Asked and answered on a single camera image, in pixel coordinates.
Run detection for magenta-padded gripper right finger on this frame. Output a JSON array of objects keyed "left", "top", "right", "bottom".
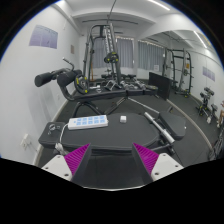
[{"left": 132, "top": 143, "right": 184, "bottom": 185}]

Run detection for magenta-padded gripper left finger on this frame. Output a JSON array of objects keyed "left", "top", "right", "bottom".
[{"left": 41, "top": 143, "right": 92, "bottom": 186}]

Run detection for metal spring collar clip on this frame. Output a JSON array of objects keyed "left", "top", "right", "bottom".
[{"left": 47, "top": 123, "right": 58, "bottom": 136}]

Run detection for black seat pad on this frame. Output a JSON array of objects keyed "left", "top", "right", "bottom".
[{"left": 157, "top": 110, "right": 188, "bottom": 141}]

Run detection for white power strip blue sockets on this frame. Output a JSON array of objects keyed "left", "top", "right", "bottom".
[{"left": 67, "top": 114, "right": 110, "bottom": 131}]

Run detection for black flat padded bench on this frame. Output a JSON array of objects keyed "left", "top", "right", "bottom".
[{"left": 37, "top": 112, "right": 162, "bottom": 158}]

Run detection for black exercise equipment stand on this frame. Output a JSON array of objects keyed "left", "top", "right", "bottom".
[{"left": 198, "top": 87, "right": 221, "bottom": 124}]

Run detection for black box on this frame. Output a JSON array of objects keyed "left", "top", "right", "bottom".
[{"left": 148, "top": 71, "right": 173, "bottom": 101}]

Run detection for black weight plate yellow marks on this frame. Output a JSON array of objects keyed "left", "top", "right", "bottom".
[{"left": 73, "top": 73, "right": 90, "bottom": 95}]

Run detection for group of chrome dumbbells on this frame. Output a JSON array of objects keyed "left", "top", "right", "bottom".
[{"left": 119, "top": 78, "right": 148, "bottom": 91}]

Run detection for black bench with roller pads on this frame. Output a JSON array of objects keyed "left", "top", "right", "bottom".
[{"left": 34, "top": 57, "right": 159, "bottom": 116}]

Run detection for black power rack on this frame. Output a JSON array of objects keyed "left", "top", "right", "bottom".
[{"left": 162, "top": 47, "right": 194, "bottom": 98}]

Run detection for grey window curtain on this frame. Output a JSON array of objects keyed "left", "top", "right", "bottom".
[
  {"left": 93, "top": 36, "right": 135, "bottom": 69},
  {"left": 137, "top": 40, "right": 165, "bottom": 72}
]

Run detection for short ceiling light strip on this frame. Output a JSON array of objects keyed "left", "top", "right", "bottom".
[{"left": 193, "top": 30, "right": 208, "bottom": 49}]

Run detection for long ceiling light strip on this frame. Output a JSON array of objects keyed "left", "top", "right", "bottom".
[{"left": 148, "top": 0, "right": 171, "bottom": 11}]

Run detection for white power strip cable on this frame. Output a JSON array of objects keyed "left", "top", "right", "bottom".
[{"left": 54, "top": 124, "right": 71, "bottom": 156}]

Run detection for white wall socket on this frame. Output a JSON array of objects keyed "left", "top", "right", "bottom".
[{"left": 20, "top": 133, "right": 33, "bottom": 151}]

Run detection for metal triangle cable handle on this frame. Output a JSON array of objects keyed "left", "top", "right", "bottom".
[{"left": 104, "top": 79, "right": 122, "bottom": 92}]

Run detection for small purple wall poster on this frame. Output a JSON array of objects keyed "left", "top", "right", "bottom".
[{"left": 202, "top": 66, "right": 217, "bottom": 82}]

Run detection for black plate on cable machine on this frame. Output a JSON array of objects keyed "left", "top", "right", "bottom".
[{"left": 103, "top": 51, "right": 120, "bottom": 64}]

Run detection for pale purple wall poster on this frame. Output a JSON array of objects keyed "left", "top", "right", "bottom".
[{"left": 28, "top": 24, "right": 59, "bottom": 50}]

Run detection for grey cable machine frame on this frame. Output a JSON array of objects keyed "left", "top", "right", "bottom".
[{"left": 81, "top": 23, "right": 123, "bottom": 84}]

